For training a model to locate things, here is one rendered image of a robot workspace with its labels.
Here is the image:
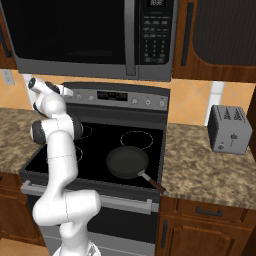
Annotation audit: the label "brown wooden base cupboard door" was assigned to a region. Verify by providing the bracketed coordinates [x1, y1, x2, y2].
[155, 214, 250, 256]
[0, 194, 47, 248]

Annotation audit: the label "black steel microwave oven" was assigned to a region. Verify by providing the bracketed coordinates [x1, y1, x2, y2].
[0, 0, 180, 83]

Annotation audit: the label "brown wooden drawer front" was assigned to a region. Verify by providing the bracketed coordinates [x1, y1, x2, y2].
[0, 171, 28, 198]
[159, 195, 256, 226]

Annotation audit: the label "black frying pan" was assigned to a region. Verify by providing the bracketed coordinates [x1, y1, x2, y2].
[105, 145, 170, 197]

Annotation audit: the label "black steel stove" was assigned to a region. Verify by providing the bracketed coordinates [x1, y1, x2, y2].
[18, 81, 171, 256]

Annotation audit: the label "black base cupboard handle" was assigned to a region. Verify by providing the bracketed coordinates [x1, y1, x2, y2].
[160, 219, 170, 250]

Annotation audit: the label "black long cupboard handle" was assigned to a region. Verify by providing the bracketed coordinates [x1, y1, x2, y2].
[180, 2, 195, 67]

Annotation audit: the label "grey toaster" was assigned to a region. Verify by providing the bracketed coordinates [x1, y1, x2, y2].
[206, 104, 254, 156]

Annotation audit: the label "grey wall socket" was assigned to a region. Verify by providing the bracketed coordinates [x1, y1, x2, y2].
[1, 68, 16, 87]

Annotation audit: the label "grey oven door handle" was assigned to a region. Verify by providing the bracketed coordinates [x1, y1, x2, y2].
[20, 179, 160, 216]

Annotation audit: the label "grey microwave door handle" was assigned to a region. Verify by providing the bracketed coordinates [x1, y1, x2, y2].
[124, 0, 138, 77]

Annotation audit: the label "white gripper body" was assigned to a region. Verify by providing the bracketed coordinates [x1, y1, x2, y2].
[59, 84, 75, 99]

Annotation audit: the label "dark panel wooden cupboard door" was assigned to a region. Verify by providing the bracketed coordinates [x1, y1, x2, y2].
[171, 0, 256, 84]

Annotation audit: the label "black drawer handle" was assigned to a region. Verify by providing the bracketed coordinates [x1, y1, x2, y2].
[195, 205, 224, 218]

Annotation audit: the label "black oven door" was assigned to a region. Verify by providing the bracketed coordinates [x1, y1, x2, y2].
[25, 191, 160, 256]

